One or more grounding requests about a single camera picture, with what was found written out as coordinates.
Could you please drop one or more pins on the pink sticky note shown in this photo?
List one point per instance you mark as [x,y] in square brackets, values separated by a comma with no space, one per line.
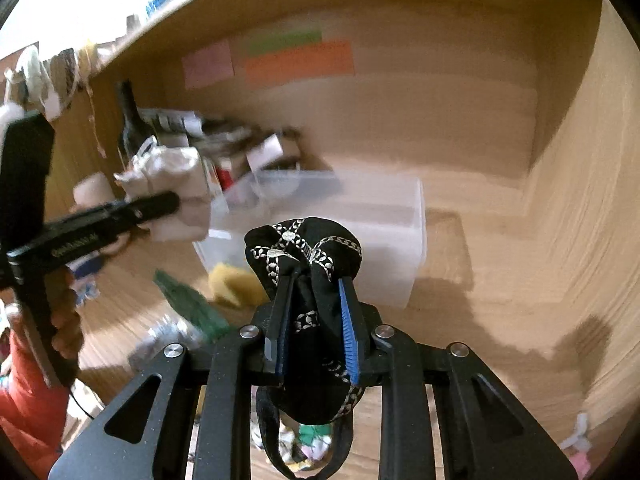
[207,65]

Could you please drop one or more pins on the orange red sleeve forearm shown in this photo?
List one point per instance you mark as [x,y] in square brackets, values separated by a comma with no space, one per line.
[33,416]

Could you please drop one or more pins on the green sticky note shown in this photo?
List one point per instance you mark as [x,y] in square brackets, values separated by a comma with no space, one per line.
[278,41]

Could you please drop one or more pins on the orange sticky note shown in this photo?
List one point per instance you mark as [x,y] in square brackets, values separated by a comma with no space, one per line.
[325,59]

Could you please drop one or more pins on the black cap white pattern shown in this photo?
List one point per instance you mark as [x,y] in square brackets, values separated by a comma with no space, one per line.
[299,263]

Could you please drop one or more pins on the cream mug with handle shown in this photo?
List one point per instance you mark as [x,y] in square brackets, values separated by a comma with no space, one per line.
[93,191]

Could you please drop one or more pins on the floral white cloth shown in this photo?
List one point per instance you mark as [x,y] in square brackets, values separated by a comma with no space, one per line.
[305,447]

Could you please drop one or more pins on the pink white paw toy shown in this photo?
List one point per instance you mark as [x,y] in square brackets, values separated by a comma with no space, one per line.
[577,446]

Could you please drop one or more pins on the dark wine bottle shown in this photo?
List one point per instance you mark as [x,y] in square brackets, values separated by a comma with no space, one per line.
[135,130]

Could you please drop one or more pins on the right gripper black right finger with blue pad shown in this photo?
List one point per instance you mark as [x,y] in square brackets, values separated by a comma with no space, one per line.
[442,407]

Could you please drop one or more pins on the beige cloth pouch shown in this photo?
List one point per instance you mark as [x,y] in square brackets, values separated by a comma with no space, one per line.
[158,169]

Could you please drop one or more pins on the yellow sponge block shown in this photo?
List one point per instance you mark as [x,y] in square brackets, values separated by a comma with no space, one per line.
[234,287]

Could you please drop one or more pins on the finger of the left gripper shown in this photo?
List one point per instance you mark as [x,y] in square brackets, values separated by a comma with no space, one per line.
[130,212]

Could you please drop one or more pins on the stack of newspapers and books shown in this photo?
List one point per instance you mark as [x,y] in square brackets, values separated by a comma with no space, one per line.
[211,136]

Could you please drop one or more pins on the green knitted cloth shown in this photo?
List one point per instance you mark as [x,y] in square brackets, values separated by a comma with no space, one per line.
[192,306]

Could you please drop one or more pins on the person's left hand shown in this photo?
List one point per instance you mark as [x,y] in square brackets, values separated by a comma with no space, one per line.
[62,319]

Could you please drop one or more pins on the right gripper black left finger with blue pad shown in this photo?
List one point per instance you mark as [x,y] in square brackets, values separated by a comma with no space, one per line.
[188,411]

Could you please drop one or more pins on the blue white paper card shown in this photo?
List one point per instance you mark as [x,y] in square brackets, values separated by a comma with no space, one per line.
[84,272]

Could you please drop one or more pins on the small white cardboard box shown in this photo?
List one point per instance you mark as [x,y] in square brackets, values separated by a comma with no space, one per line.
[266,154]

